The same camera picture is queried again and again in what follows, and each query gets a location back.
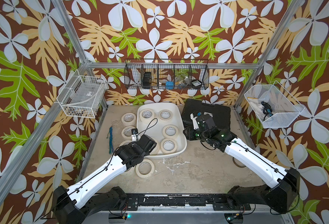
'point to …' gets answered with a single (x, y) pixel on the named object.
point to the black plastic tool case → (221, 114)
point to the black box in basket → (146, 77)
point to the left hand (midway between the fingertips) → (143, 145)
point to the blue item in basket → (169, 85)
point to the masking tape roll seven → (170, 131)
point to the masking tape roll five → (165, 115)
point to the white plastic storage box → (163, 122)
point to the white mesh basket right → (274, 105)
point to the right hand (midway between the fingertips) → (185, 130)
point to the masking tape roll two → (128, 119)
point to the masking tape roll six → (168, 145)
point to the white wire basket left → (82, 96)
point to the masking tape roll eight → (145, 169)
